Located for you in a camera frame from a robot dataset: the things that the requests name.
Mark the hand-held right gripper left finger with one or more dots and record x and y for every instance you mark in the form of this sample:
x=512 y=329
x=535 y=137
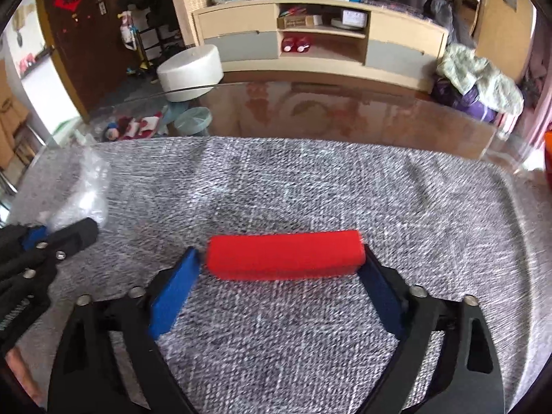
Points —
x=172 y=297

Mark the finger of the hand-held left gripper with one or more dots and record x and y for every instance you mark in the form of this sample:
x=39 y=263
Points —
x=73 y=237
x=34 y=237

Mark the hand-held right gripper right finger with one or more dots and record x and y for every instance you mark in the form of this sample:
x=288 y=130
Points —
x=384 y=297

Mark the clear plastic wrapper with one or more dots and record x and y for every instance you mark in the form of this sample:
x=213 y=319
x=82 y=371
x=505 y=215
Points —
x=86 y=194

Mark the person's left hand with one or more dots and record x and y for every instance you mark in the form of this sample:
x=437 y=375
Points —
x=26 y=375

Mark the red and white plush toy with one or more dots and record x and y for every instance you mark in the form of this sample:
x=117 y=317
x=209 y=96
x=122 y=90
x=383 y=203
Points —
x=133 y=128

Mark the grey woven table mat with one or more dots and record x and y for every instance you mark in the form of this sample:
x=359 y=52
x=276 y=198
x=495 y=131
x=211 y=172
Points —
x=302 y=189

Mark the dark brown door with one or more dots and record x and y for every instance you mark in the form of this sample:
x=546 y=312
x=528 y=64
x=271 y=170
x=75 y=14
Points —
x=90 y=51

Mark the glass top coffee table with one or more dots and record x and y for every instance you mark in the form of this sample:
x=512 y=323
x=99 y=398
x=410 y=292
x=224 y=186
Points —
x=509 y=151

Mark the yellow kick scooter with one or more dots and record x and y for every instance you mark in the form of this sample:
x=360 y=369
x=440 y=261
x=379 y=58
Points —
x=138 y=47

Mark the white round stool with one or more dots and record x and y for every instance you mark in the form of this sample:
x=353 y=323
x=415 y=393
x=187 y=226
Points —
x=189 y=71

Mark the purple bag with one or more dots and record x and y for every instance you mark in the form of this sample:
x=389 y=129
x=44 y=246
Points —
x=461 y=101

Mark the light green cloth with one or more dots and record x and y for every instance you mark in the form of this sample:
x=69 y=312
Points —
x=478 y=75

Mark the pink curtain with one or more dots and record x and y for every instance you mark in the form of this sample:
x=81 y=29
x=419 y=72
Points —
x=541 y=95

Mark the beige TV cabinet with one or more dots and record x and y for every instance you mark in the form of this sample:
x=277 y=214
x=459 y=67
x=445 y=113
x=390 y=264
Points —
x=233 y=26

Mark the pair of red items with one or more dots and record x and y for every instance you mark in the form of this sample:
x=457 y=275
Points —
x=296 y=45

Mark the brown flat box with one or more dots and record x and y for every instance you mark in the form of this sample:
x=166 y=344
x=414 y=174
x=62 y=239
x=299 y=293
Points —
x=299 y=21

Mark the large cardboard box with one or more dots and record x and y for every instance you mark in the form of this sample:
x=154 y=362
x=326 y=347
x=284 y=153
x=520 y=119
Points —
x=504 y=30

